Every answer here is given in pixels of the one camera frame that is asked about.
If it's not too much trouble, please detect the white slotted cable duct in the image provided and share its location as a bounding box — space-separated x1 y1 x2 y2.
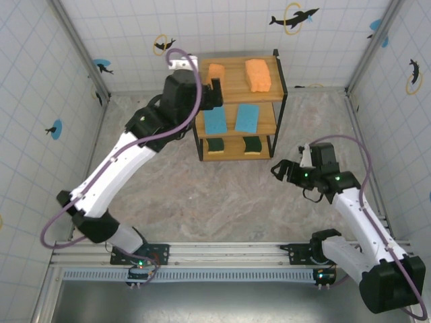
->
62 268 319 284

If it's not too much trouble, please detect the left circuit board green light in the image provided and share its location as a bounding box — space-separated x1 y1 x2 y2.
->
127 257 162 281

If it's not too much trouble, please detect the circuit board green light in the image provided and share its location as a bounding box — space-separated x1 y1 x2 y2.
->
127 257 162 281
314 267 337 283

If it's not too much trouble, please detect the green and yellow scrub sponge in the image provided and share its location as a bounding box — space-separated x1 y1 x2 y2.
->
205 137 226 156
242 135 264 156

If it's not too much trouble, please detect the aluminium back wall rail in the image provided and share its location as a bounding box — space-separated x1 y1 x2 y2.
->
108 85 350 95

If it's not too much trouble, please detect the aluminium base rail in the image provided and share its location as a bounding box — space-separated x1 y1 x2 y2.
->
50 239 418 268

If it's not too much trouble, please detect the blue rectangular sponge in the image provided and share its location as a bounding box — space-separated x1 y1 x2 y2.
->
203 106 228 135
234 103 261 133

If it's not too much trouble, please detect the wooden three-tier shelf black frame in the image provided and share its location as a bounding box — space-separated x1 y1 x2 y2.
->
186 49 288 162

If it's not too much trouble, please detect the aluminium side rail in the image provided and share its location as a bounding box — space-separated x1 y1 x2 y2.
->
69 96 110 240
343 87 395 240

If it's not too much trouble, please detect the orange porous sponge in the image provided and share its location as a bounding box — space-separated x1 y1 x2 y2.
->
244 58 272 93
207 63 226 83

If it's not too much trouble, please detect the right circuit board green light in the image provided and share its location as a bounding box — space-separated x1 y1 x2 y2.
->
314 267 337 283

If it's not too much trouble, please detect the aluminium corner post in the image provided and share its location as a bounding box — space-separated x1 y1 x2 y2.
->
346 0 405 95
49 0 112 102

